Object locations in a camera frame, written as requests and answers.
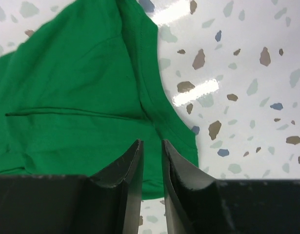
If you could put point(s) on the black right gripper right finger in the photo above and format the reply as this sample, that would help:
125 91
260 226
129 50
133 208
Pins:
197 203

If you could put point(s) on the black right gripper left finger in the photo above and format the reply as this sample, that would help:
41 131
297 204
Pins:
107 202

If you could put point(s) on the green t shirt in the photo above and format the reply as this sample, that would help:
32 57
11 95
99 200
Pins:
82 89

